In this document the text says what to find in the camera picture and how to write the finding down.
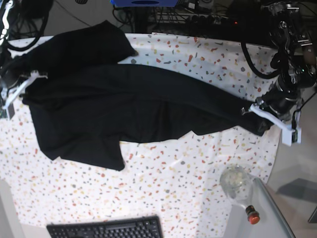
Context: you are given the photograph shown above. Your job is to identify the speckled white tablecloth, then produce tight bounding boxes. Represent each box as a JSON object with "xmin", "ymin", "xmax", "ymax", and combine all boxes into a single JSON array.
[{"xmin": 0, "ymin": 33, "xmax": 280, "ymax": 238}]

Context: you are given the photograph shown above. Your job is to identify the black keyboard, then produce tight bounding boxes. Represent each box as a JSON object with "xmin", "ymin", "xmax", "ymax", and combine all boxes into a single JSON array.
[{"xmin": 46, "ymin": 216, "xmax": 163, "ymax": 238}]

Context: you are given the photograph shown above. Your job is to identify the clear glass bottle red cap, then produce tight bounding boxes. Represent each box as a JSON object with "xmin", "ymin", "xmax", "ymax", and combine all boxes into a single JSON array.
[{"xmin": 219, "ymin": 165, "xmax": 260, "ymax": 225}]

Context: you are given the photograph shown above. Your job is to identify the black power strip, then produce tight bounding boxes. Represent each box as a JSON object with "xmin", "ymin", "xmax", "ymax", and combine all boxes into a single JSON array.
[{"xmin": 189, "ymin": 15, "xmax": 221, "ymax": 25}]

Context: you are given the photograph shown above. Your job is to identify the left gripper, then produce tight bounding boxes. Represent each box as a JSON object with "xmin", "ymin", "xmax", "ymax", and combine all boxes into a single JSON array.
[{"xmin": 240, "ymin": 84, "xmax": 301, "ymax": 119}]

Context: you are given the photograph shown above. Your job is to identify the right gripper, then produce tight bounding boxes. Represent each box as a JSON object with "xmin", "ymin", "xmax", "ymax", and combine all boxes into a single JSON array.
[{"xmin": 0, "ymin": 67, "xmax": 25, "ymax": 91}]

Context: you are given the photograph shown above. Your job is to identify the dark navy t-shirt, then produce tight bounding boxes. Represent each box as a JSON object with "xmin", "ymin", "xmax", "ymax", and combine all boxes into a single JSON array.
[{"xmin": 12, "ymin": 21, "xmax": 272, "ymax": 171}]

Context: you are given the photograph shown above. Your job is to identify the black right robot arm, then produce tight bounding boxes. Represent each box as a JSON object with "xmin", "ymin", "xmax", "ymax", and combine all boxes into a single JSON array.
[{"xmin": 0, "ymin": 0, "xmax": 22, "ymax": 91}]

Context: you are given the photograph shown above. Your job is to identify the blue box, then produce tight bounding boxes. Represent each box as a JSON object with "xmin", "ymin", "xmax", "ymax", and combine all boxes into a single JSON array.
[{"xmin": 110, "ymin": 0, "xmax": 182, "ymax": 7}]

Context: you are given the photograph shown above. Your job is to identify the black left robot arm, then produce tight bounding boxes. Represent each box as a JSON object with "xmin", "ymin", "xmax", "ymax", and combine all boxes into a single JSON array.
[{"xmin": 241, "ymin": 0, "xmax": 317, "ymax": 118}]

